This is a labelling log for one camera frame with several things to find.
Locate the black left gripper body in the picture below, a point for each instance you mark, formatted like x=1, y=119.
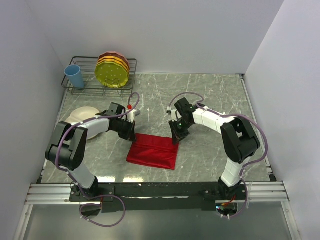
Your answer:
x=124, y=128

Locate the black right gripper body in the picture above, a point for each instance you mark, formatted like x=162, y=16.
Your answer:
x=180, y=127

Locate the red cloth napkin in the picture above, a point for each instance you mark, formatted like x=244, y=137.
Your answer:
x=153, y=151

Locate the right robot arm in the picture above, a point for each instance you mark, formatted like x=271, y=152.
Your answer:
x=239, y=139

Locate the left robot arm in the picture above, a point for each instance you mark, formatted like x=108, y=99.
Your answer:
x=67, y=145

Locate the cream divided plate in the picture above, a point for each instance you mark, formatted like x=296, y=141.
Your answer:
x=94, y=127

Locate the yellow-green dotted plate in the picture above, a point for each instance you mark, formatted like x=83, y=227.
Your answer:
x=111, y=75

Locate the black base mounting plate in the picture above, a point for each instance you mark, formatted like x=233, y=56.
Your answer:
x=147, y=196

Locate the orange striped plate stack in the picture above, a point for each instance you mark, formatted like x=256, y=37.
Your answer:
x=114, y=57

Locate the blue plastic cup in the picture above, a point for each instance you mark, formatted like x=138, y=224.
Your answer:
x=74, y=75

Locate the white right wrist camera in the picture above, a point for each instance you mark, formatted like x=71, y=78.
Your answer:
x=173, y=114

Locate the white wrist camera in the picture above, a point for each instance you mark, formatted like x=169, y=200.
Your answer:
x=173, y=114
x=131, y=114

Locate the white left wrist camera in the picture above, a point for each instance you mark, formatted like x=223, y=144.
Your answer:
x=131, y=114

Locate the black wire dish rack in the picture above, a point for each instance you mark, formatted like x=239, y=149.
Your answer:
x=92, y=87

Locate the aluminium frame rail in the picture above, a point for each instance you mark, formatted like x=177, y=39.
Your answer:
x=59, y=194

